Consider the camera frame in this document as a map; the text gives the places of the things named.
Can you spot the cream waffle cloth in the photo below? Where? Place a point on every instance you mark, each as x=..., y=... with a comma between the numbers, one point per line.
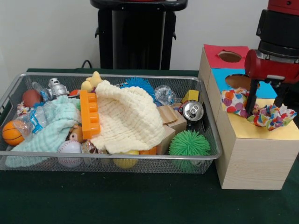
x=128, y=116

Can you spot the dark green table cloth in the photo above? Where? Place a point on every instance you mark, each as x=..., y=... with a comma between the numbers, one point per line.
x=140, y=198

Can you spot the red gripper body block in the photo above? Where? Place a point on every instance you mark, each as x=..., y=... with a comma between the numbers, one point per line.
x=271, y=68

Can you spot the silver soda can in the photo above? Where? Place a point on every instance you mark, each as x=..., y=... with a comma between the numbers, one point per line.
x=192, y=110

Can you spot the orange plastic compartment tray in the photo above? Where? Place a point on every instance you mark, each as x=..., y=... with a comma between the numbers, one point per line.
x=90, y=116

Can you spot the white baseball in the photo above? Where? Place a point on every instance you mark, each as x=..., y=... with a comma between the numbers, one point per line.
x=70, y=149

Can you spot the small orange basketball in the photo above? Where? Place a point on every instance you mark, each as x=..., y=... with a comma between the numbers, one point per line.
x=12, y=134

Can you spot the mint green knitted cloth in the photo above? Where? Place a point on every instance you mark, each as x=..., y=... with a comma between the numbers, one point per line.
x=53, y=130

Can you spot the ridged wooden soap dish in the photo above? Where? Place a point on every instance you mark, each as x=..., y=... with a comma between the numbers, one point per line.
x=167, y=114

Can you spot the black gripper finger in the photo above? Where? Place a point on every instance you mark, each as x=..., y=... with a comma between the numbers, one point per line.
x=252, y=98
x=282, y=95

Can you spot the colourful polka dot cloth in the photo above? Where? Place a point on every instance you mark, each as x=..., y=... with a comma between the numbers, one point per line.
x=233, y=102

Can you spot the wooden box with three holes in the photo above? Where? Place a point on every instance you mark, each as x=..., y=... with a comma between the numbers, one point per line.
x=254, y=158

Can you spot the blue spiky ball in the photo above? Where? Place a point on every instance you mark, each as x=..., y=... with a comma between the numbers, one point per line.
x=140, y=82

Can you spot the large green spiky ball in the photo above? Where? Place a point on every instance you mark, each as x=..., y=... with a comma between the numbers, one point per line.
x=189, y=143

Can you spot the silver toy robot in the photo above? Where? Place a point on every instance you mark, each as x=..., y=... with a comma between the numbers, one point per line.
x=57, y=87

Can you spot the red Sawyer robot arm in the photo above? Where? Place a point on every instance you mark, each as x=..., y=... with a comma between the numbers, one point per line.
x=280, y=28

